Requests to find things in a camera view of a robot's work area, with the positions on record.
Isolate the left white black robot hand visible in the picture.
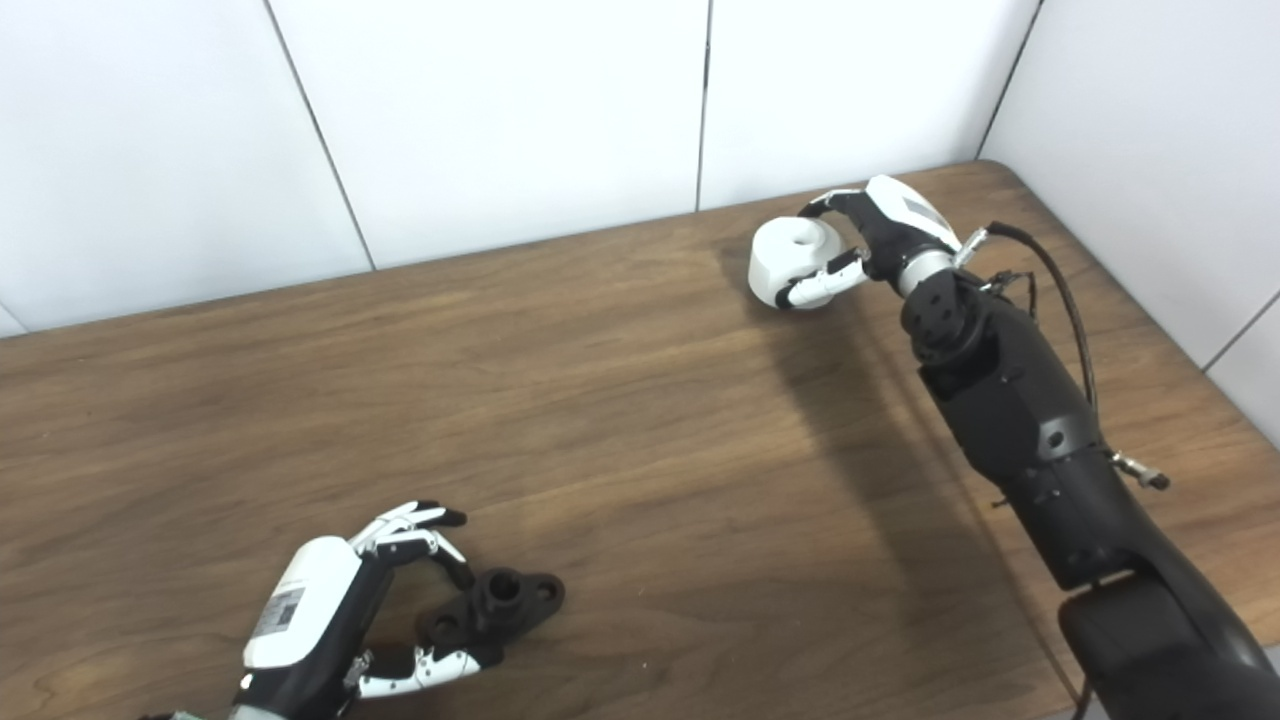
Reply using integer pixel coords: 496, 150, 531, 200
232, 500, 506, 720

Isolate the black plastic holder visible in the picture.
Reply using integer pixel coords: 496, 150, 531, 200
417, 567, 566, 653

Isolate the round white plastic piece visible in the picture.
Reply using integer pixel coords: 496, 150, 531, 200
748, 216, 863, 311

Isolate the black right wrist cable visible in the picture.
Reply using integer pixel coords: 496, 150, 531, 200
955, 222, 1101, 421

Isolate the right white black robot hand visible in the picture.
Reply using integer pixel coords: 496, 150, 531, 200
775, 175, 963, 311

